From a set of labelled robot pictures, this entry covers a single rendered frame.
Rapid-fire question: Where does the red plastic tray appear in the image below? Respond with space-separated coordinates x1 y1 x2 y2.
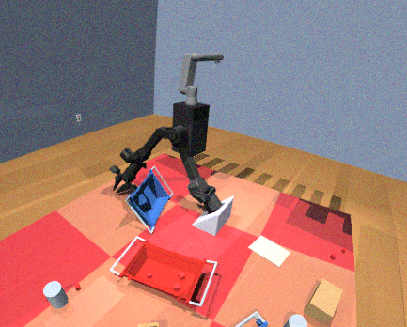
118 240 211 304

